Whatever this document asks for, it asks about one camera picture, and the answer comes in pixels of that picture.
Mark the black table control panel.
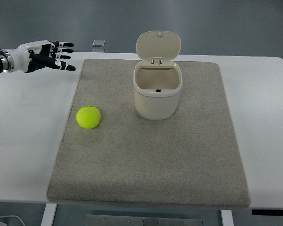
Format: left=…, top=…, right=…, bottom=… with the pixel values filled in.
left=251, top=209, right=283, bottom=216

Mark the white left table leg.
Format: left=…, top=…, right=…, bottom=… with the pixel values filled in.
left=41, top=204, right=57, bottom=226

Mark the beige felt mat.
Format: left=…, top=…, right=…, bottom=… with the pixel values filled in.
left=47, top=59, right=250, bottom=209

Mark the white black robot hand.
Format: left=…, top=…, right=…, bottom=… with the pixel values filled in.
left=4, top=40, right=76, bottom=73

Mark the white cable on floor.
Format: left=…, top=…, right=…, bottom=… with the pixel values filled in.
left=0, top=215, right=26, bottom=226

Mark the white table leg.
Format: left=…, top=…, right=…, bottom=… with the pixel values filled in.
left=221, top=210, right=234, bottom=226
left=41, top=204, right=57, bottom=226

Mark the cream bin with open lid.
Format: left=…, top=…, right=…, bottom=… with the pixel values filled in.
left=133, top=31, right=183, bottom=120

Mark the white right table leg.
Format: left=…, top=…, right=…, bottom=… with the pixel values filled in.
left=221, top=210, right=234, bottom=226

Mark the yellow tennis ball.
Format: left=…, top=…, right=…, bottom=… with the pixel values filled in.
left=76, top=106, right=101, bottom=129

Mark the floor outlet plate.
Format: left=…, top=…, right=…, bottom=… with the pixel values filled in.
left=92, top=39, right=105, bottom=47

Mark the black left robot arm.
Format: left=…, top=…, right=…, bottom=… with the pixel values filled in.
left=0, top=48, right=15, bottom=73

